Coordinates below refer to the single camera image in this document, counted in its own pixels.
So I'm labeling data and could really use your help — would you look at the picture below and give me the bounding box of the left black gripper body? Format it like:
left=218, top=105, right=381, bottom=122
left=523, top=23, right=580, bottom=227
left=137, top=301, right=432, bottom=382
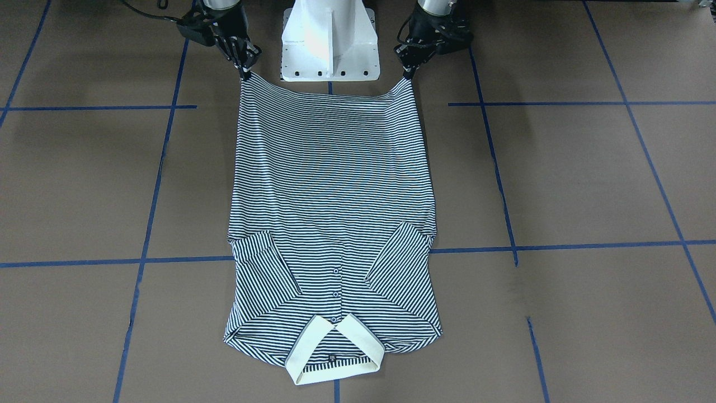
left=394, top=1, right=470, bottom=67

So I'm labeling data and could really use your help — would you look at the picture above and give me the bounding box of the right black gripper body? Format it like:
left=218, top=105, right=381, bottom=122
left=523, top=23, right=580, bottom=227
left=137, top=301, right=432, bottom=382
left=194, top=1, right=262, bottom=67

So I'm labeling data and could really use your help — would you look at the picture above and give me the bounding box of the striped polo shirt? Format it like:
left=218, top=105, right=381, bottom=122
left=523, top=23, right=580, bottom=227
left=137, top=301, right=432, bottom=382
left=223, top=75, right=442, bottom=386

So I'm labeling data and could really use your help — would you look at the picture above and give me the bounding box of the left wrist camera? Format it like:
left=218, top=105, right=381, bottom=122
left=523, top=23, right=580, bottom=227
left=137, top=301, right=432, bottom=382
left=436, top=26, right=475, bottom=54

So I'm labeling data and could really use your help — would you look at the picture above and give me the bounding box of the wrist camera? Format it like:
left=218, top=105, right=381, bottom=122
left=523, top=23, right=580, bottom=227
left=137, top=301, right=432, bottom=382
left=436, top=26, right=475, bottom=54
left=176, top=17, right=216, bottom=48

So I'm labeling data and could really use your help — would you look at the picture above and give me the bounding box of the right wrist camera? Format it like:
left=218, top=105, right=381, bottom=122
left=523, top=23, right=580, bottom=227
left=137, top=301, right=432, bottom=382
left=176, top=17, right=216, bottom=48

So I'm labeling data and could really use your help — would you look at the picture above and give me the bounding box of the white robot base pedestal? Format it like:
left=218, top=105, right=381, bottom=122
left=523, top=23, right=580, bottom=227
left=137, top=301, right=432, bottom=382
left=280, top=1, right=381, bottom=82

